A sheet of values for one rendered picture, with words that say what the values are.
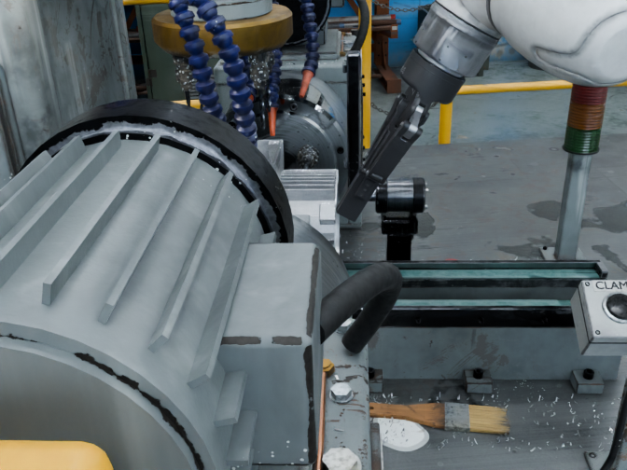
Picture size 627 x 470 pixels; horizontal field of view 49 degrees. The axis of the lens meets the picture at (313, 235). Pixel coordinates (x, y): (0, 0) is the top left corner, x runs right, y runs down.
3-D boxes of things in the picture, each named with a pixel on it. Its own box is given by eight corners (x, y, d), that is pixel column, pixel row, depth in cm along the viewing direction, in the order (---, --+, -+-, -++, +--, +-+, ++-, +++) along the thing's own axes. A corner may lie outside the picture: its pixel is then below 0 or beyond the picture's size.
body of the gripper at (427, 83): (411, 39, 88) (374, 102, 92) (417, 55, 80) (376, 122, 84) (462, 68, 89) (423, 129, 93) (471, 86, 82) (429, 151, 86)
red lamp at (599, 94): (575, 105, 120) (578, 79, 118) (565, 96, 125) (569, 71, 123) (610, 104, 120) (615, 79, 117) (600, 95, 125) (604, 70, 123)
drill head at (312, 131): (207, 251, 120) (191, 111, 109) (241, 163, 157) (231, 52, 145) (352, 251, 119) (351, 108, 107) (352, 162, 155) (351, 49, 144)
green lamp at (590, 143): (568, 155, 124) (571, 131, 122) (559, 143, 129) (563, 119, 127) (602, 154, 124) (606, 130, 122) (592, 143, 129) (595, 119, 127)
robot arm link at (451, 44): (438, 7, 78) (411, 54, 80) (507, 47, 79) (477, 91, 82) (430, -6, 86) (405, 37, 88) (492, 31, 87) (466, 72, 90)
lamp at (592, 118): (571, 131, 122) (575, 105, 120) (563, 119, 127) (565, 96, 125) (606, 130, 122) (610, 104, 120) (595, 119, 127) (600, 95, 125)
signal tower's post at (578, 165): (548, 269, 134) (579, 49, 115) (538, 249, 141) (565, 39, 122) (590, 269, 133) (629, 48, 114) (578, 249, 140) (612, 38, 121)
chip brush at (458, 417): (360, 422, 98) (360, 419, 98) (364, 399, 102) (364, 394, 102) (510, 435, 95) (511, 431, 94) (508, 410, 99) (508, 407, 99)
